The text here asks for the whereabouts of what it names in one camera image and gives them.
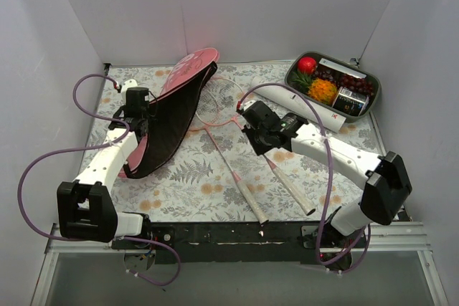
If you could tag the floral table cloth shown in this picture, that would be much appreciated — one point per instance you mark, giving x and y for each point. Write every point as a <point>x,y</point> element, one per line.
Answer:
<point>196,184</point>

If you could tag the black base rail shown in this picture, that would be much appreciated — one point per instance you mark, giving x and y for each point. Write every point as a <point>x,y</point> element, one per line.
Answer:
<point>276,241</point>

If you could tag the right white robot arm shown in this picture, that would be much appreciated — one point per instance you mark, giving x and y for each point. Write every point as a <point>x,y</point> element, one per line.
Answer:
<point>383,179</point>

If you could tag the white shuttlecock tube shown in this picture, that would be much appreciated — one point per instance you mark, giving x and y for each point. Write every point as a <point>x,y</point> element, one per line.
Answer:
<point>330,119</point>

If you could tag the red apple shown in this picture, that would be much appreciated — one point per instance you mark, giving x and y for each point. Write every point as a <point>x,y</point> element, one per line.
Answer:
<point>307,65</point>

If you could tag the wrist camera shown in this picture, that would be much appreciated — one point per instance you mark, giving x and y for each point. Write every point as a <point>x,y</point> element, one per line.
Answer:
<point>123,87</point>
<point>243,106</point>

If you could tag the green leafy sprig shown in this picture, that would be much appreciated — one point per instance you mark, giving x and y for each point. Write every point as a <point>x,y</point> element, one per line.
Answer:
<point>302,81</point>

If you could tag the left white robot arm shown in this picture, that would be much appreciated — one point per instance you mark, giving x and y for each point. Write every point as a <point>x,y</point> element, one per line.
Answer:
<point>85,206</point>

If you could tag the pink badminton racket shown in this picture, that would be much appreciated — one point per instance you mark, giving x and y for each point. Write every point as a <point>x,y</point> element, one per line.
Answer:
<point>214,110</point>
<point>241,185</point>

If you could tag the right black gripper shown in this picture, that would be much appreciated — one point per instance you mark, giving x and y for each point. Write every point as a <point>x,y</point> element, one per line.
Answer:
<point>259,141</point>

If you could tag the grey plastic tray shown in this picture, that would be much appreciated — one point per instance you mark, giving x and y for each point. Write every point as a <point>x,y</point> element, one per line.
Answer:
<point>317,56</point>

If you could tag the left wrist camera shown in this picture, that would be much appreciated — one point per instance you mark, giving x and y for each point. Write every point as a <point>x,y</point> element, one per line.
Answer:
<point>123,87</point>

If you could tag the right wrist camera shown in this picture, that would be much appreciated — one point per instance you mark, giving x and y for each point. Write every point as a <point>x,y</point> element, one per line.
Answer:
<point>243,106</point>

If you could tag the pink racket cover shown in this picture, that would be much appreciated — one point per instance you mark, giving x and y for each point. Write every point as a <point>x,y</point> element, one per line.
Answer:
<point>173,112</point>

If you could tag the white box in tray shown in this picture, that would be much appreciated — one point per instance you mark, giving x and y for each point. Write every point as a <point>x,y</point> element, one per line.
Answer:
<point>341,68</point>

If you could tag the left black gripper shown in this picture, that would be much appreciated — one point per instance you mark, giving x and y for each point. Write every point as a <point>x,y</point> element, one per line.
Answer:
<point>130,122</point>

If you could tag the dark red grapes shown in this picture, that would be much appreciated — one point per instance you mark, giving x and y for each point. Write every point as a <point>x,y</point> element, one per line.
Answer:
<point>355,84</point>

